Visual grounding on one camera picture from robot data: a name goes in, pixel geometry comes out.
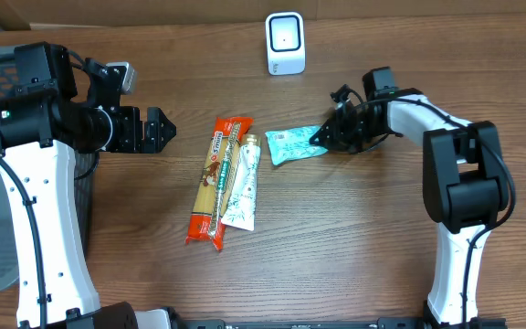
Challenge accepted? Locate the teal wet wipes packet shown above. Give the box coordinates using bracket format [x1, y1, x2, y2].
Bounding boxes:
[265, 125, 328, 166]

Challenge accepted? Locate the red spaghetti packet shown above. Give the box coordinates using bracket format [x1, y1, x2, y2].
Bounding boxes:
[184, 117, 254, 251]

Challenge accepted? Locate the white tube gold cap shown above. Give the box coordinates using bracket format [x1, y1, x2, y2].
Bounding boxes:
[222, 134, 261, 231]

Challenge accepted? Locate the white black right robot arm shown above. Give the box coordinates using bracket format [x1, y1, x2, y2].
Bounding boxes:
[310, 67, 516, 328]

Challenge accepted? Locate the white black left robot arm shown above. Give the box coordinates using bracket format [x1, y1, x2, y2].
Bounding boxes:
[0, 42, 176, 328]

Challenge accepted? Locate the white barcode scanner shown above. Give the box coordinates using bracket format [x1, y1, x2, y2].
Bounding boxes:
[265, 12, 306, 76]

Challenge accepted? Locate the brown cardboard backdrop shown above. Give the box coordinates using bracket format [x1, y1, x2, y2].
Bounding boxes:
[0, 0, 526, 30]

